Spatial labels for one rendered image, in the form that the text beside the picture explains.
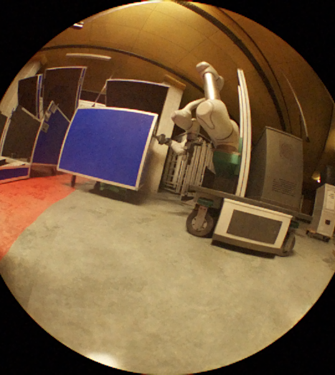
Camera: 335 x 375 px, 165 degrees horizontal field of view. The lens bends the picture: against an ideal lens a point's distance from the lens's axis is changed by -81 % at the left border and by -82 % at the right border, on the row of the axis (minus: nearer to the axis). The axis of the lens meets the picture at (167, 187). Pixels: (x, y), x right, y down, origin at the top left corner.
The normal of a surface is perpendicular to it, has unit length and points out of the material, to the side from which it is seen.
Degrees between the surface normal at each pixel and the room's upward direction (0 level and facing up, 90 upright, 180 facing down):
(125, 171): 90
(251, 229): 90
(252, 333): 0
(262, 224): 90
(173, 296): 0
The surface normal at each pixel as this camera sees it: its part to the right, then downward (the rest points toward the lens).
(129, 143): 0.14, 0.07
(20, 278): 0.23, -0.97
